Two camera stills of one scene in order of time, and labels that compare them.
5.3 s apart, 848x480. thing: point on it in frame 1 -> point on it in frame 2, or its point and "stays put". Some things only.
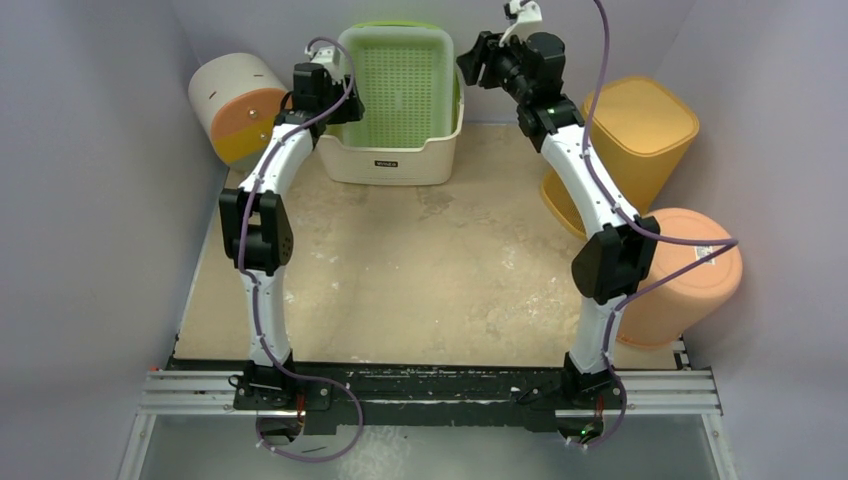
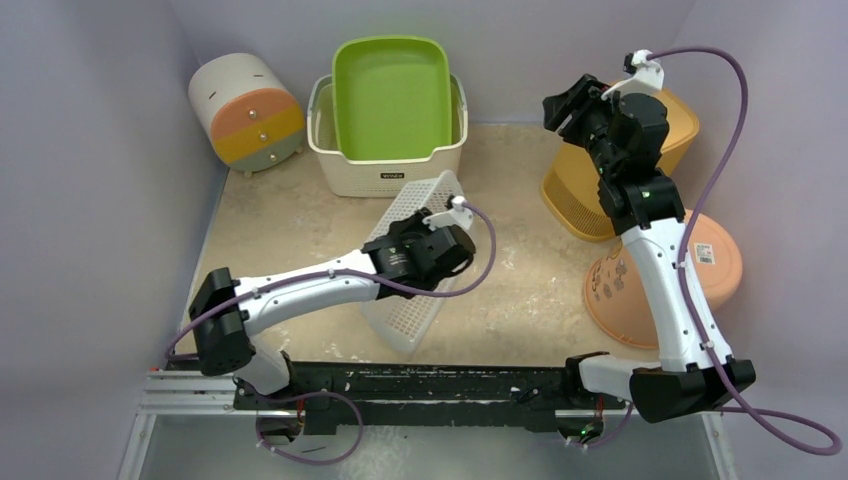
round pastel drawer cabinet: (235, 98) stays put
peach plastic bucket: (664, 315) stays put
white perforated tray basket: (405, 77) -> (431, 192)
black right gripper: (478, 59) -> (574, 113)
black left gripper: (351, 108) -> (401, 229)
